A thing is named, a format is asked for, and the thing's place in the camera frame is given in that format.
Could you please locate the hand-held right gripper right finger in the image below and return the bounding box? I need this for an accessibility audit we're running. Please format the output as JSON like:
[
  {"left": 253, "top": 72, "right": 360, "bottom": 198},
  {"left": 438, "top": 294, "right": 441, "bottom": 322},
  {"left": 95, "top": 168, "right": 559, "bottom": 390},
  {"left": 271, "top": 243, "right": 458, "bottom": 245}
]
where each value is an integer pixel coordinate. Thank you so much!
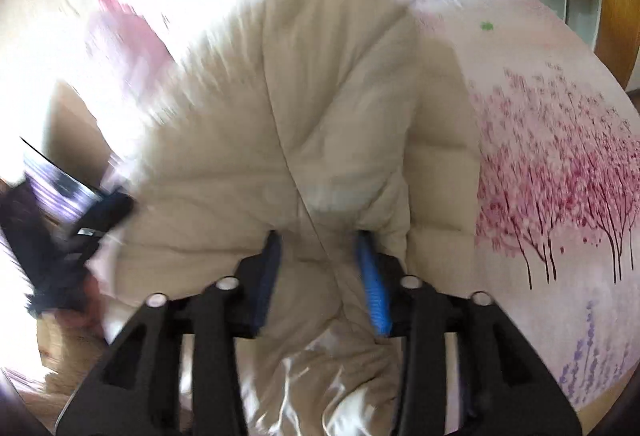
[{"left": 354, "top": 231, "right": 584, "bottom": 436}]

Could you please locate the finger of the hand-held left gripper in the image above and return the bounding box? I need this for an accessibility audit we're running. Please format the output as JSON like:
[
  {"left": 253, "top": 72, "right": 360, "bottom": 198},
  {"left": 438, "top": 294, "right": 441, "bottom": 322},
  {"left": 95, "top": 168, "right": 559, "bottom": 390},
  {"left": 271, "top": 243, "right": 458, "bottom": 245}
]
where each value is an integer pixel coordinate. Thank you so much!
[{"left": 74, "top": 191, "right": 137, "bottom": 243}]

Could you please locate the cream quilted down jacket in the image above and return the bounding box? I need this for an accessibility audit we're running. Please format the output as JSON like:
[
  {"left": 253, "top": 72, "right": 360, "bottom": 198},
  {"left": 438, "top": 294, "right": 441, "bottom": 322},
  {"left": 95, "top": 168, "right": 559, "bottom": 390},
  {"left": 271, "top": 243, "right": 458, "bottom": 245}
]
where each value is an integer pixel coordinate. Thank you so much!
[{"left": 97, "top": 0, "right": 485, "bottom": 436}]

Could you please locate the black television screen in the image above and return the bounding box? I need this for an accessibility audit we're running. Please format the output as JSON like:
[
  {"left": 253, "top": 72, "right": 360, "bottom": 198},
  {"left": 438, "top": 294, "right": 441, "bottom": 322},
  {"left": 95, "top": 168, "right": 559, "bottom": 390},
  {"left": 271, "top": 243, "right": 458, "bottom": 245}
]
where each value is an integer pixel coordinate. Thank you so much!
[{"left": 19, "top": 135, "right": 103, "bottom": 223}]

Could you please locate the pink floral bed sheet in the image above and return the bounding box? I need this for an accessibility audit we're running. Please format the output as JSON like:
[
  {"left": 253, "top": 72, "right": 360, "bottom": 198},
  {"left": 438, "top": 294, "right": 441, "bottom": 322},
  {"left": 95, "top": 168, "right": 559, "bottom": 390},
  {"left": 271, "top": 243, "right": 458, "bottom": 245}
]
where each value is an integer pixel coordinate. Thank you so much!
[{"left": 407, "top": 0, "right": 640, "bottom": 413}]

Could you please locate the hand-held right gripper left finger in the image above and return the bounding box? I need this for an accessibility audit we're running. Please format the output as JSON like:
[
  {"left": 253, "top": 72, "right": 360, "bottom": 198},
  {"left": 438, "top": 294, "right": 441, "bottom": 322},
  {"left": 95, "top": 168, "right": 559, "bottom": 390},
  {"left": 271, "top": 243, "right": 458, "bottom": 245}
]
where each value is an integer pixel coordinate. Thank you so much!
[{"left": 55, "top": 230, "right": 286, "bottom": 436}]

